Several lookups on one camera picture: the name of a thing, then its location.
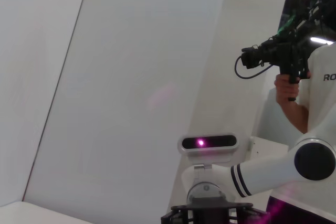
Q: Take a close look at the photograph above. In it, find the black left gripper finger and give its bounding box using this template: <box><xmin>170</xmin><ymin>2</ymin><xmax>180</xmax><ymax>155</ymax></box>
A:
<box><xmin>161</xmin><ymin>202</ymin><xmax>213</xmax><ymax>224</ymax></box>
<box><xmin>212</xmin><ymin>202</ymin><xmax>266</xmax><ymax>224</ymax></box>

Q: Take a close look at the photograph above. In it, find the bare person forearm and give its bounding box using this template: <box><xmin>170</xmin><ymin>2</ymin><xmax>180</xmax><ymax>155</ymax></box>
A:
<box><xmin>275</xmin><ymin>95</ymin><xmax>310</xmax><ymax>135</ymax></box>

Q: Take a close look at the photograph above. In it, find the person hand on camera handle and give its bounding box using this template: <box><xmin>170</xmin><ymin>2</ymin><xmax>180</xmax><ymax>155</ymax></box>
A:
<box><xmin>274</xmin><ymin>72</ymin><xmax>301</xmax><ymax>104</ymax></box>

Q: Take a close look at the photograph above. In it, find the white box housing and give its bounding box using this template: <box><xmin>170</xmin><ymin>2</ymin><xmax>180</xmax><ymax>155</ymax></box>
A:
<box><xmin>249</xmin><ymin>134</ymin><xmax>292</xmax><ymax>162</ymax></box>

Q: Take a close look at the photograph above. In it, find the person in white shirt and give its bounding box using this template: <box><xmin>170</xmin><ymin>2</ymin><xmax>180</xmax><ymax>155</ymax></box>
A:
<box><xmin>266</xmin><ymin>40</ymin><xmax>336</xmax><ymax>224</ymax></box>

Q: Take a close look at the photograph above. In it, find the white bar lamp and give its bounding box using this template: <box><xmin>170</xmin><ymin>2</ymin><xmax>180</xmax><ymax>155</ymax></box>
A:
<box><xmin>310</xmin><ymin>37</ymin><xmax>334</xmax><ymax>46</ymax></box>

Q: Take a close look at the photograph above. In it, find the silver head camera neck mount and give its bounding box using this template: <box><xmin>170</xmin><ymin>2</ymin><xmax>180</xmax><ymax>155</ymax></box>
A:
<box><xmin>186</xmin><ymin>164</ymin><xmax>227</xmax><ymax>205</ymax></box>

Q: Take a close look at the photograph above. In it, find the robot head depth camera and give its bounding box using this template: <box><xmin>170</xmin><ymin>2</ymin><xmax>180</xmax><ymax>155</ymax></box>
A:
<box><xmin>177</xmin><ymin>132</ymin><xmax>239</xmax><ymax>166</ymax></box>

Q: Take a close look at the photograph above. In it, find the black video camera cable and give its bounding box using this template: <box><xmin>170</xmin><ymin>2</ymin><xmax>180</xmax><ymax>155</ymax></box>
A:
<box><xmin>234</xmin><ymin>55</ymin><xmax>274</xmax><ymax>80</ymax></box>

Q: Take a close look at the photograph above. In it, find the black video camera rig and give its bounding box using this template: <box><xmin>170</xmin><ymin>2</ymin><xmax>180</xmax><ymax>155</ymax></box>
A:
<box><xmin>240</xmin><ymin>0</ymin><xmax>336</xmax><ymax>102</ymax></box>

